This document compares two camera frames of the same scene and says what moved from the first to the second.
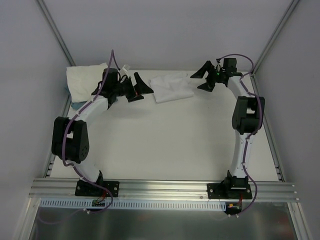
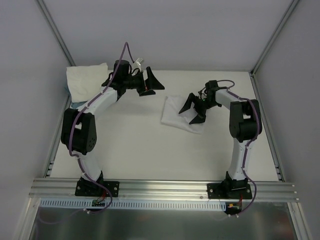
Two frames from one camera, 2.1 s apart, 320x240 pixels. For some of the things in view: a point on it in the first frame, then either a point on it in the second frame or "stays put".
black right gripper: (211, 77) -> (200, 106)
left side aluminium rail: (50, 165) stays put
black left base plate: (84, 188) stays put
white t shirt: (170, 86) -> (171, 116)
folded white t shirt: (83, 80) stays put
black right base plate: (228, 190) stays put
